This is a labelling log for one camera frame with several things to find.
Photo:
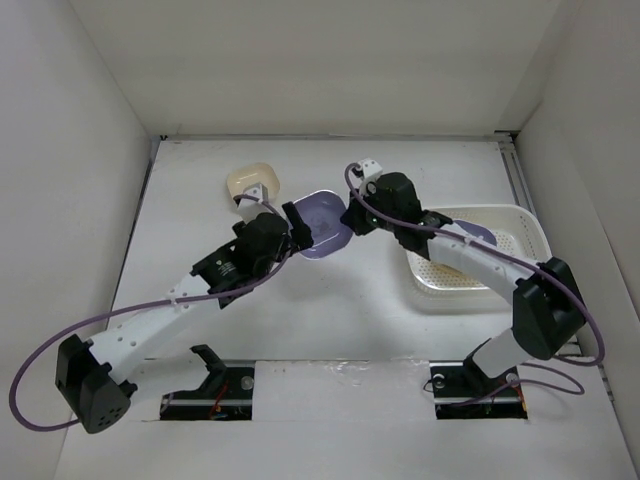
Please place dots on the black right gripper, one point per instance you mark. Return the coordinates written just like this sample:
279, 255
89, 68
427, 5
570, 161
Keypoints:
354, 217

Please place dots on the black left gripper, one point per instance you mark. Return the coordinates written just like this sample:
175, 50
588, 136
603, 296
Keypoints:
297, 235

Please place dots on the large purple panda plate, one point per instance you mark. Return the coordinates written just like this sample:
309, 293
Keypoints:
321, 211

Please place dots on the cream panda plate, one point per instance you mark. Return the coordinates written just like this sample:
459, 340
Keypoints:
239, 180

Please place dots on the small purple panda plate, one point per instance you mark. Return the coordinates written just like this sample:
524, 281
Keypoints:
478, 231

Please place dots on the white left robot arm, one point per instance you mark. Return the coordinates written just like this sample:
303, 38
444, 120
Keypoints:
103, 376

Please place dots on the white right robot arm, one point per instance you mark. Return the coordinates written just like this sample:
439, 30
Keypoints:
547, 309

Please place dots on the white perforated plastic bin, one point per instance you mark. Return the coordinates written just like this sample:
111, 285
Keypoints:
439, 289

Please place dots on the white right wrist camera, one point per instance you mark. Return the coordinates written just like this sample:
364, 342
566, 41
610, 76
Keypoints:
366, 171

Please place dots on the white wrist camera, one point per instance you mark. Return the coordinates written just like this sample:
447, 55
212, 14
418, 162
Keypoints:
249, 202
366, 171

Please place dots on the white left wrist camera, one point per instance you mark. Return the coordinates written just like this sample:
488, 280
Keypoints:
249, 202

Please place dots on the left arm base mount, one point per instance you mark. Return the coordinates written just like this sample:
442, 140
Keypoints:
226, 393

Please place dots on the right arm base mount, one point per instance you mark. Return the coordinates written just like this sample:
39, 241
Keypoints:
455, 397

